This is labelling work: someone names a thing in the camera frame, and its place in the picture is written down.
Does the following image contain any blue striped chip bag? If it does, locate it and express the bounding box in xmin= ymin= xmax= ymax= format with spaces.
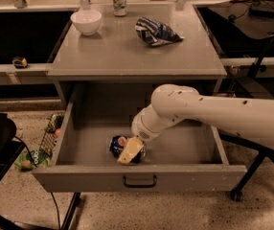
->
xmin=135 ymin=17 xmax=183 ymax=47

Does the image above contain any black cable on floor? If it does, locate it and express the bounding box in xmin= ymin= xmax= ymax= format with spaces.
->
xmin=13 ymin=135 xmax=62 ymax=230

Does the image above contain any black power adapter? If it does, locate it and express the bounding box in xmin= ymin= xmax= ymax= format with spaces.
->
xmin=249 ymin=1 xmax=274 ymax=18

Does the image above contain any white bowl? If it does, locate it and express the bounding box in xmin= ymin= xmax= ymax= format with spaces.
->
xmin=70 ymin=10 xmax=102 ymax=35

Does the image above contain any green snack bag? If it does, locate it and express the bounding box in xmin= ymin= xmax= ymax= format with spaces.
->
xmin=14 ymin=149 xmax=52 ymax=171

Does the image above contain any grey open top drawer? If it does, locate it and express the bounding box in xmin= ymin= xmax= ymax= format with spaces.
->
xmin=33 ymin=83 xmax=246 ymax=193

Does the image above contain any black side table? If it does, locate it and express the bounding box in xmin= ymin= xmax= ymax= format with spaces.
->
xmin=195 ymin=0 xmax=274 ymax=58

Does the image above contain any blue pepsi can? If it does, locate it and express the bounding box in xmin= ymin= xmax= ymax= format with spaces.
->
xmin=109 ymin=135 xmax=146 ymax=163

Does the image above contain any yellow black tape measure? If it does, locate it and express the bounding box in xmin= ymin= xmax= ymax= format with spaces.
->
xmin=12 ymin=57 xmax=28 ymax=69

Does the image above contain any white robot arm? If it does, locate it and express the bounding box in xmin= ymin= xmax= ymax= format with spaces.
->
xmin=118 ymin=84 xmax=274 ymax=165

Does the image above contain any wire basket with snacks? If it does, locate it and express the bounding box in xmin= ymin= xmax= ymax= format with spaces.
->
xmin=39 ymin=112 xmax=64 ymax=157

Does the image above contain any grey cabinet counter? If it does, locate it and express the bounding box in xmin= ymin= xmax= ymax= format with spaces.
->
xmin=48 ymin=2 xmax=226 ymax=103

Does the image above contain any black drawer handle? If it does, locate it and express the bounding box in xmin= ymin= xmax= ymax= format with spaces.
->
xmin=122 ymin=175 xmax=157 ymax=189

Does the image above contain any black office chair right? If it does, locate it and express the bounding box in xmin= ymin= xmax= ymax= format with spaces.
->
xmin=219 ymin=37 xmax=274 ymax=202

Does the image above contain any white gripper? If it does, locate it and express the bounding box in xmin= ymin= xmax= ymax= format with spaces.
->
xmin=117 ymin=104 xmax=182 ymax=165

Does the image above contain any green and white soda can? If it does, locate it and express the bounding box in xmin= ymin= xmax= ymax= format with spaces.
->
xmin=113 ymin=0 xmax=127 ymax=16

